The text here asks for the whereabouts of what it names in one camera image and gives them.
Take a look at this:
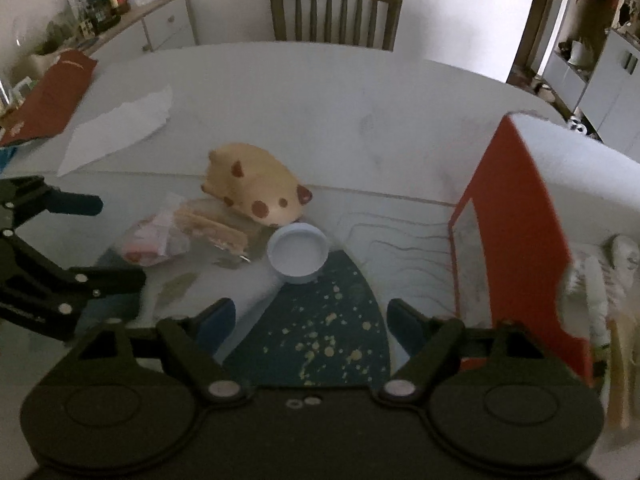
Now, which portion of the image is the white sideboard cabinet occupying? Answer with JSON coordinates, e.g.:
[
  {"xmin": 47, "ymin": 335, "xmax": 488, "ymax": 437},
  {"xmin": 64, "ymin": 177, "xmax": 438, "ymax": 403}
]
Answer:
[{"xmin": 85, "ymin": 0, "xmax": 198, "ymax": 61}]

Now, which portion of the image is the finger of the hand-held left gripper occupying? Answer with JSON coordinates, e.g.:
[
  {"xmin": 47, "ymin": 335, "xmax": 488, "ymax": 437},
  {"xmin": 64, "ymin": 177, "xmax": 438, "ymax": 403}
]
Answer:
[
  {"xmin": 0, "ymin": 175, "xmax": 104, "ymax": 233},
  {"xmin": 0, "ymin": 236, "xmax": 147, "ymax": 344}
]

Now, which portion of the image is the wooden chair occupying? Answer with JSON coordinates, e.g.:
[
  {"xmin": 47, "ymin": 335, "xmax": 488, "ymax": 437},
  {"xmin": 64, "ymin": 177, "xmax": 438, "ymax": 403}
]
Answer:
[{"xmin": 269, "ymin": 0, "xmax": 404, "ymax": 52}]

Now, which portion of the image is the white round lid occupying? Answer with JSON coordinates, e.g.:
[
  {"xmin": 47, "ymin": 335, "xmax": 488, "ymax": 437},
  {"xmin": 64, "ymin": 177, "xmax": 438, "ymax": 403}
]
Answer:
[{"xmin": 266, "ymin": 224, "xmax": 331, "ymax": 286}]

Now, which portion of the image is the white kettle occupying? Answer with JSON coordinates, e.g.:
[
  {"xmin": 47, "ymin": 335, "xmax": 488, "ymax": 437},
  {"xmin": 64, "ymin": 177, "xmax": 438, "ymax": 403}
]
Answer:
[{"xmin": 570, "ymin": 40, "xmax": 593, "ymax": 67}]

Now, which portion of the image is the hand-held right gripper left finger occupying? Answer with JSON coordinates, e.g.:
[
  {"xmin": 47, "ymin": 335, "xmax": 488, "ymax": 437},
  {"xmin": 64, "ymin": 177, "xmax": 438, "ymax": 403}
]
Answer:
[{"xmin": 75, "ymin": 297, "xmax": 247, "ymax": 404}]

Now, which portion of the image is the pink candy bag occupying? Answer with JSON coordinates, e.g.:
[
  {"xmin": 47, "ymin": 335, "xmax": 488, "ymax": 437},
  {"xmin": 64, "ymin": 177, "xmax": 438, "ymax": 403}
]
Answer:
[{"xmin": 111, "ymin": 205, "xmax": 193, "ymax": 266}]

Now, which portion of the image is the tan cracker packet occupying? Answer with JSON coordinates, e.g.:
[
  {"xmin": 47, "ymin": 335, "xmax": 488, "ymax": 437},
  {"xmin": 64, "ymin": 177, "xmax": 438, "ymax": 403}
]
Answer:
[{"xmin": 175, "ymin": 199, "xmax": 251, "ymax": 262}]

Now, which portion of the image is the tan rectangular block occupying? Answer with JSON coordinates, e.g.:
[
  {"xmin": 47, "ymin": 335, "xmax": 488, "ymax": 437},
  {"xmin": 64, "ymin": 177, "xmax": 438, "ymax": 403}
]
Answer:
[{"xmin": 605, "ymin": 310, "xmax": 640, "ymax": 431}]

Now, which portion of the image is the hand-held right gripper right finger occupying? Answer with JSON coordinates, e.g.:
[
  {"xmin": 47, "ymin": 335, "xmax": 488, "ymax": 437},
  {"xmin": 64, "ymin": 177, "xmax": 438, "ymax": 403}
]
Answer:
[{"xmin": 378, "ymin": 297, "xmax": 549, "ymax": 407}]

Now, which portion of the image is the white paper sheet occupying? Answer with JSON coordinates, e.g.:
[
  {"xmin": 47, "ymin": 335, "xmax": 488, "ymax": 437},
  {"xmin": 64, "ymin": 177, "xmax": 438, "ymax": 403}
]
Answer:
[{"xmin": 57, "ymin": 85, "xmax": 173, "ymax": 177}]

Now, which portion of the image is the wooden door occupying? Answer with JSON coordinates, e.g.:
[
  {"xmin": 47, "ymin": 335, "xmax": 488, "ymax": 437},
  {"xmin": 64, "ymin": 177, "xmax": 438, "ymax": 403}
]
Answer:
[{"xmin": 506, "ymin": 0, "xmax": 566, "ymax": 92}]

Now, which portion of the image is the tan spotted pig toy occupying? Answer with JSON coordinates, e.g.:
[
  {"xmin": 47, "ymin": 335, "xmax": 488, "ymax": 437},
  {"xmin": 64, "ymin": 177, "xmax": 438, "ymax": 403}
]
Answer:
[{"xmin": 201, "ymin": 143, "xmax": 313, "ymax": 227}]

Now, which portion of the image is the red folder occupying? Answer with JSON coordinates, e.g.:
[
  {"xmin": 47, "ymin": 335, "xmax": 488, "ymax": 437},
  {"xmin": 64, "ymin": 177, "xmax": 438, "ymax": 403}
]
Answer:
[{"xmin": 0, "ymin": 50, "xmax": 98, "ymax": 147}]

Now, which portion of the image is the grey cabinet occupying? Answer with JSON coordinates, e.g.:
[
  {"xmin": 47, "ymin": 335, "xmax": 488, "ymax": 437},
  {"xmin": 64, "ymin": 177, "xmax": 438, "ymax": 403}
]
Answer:
[{"xmin": 542, "ymin": 30, "xmax": 640, "ymax": 146}]

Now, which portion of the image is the red cardboard box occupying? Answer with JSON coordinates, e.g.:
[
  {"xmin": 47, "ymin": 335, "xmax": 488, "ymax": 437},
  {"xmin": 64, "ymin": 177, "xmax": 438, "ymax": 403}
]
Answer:
[{"xmin": 447, "ymin": 111, "xmax": 640, "ymax": 431}]

